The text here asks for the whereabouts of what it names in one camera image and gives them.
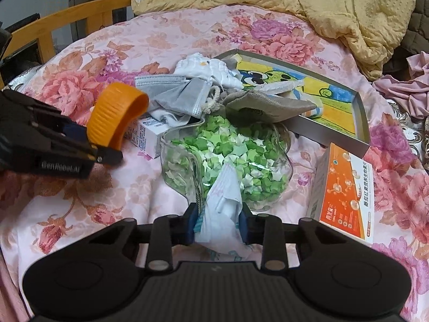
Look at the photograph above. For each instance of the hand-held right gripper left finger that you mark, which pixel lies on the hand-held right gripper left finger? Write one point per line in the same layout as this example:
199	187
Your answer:
193	223

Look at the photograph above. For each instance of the orange white medicine box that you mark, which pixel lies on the orange white medicine box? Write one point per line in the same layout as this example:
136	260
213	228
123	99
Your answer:
348	194

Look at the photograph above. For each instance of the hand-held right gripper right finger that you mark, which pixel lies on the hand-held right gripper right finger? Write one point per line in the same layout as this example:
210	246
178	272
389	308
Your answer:
244	228

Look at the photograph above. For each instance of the white grey sock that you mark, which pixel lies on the white grey sock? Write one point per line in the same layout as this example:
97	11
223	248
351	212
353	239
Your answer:
167	118

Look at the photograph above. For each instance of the grey face mask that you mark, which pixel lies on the grey face mask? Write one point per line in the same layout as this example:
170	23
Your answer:
181	90

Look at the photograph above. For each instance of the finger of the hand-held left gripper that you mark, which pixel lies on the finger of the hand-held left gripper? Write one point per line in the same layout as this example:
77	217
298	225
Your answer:
74	130

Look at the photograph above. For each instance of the orange jar lid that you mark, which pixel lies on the orange jar lid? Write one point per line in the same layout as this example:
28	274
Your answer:
110	120

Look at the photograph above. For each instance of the brown quilted blanket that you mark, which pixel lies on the brown quilted blanket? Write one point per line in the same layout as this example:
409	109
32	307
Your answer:
419	23

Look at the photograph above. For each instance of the pink fluffy blanket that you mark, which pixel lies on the pink fluffy blanket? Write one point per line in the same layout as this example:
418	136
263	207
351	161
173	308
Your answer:
10	291

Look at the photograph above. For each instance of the grey metal tray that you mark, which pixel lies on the grey metal tray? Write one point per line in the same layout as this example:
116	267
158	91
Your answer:
335	141

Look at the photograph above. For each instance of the white printed baby cloth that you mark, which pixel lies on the white printed baby cloth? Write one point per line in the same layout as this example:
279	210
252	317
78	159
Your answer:
201	68

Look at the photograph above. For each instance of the pink floral bed sheet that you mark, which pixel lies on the pink floral bed sheet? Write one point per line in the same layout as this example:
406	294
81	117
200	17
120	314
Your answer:
100	191

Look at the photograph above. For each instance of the white teal printed packet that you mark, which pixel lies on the white teal printed packet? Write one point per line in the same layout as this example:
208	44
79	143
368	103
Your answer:
221	208

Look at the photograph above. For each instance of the wooden bed rail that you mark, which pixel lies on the wooden bed rail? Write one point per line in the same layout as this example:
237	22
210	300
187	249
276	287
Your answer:
73	13

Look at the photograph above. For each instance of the yellow dotted quilt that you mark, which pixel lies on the yellow dotted quilt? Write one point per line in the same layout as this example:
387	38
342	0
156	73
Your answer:
301	0

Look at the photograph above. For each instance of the pink garment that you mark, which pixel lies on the pink garment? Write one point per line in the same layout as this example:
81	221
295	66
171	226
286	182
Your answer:
405	87

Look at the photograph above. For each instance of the white milk carton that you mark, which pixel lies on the white milk carton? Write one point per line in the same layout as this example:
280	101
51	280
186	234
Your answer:
147	137

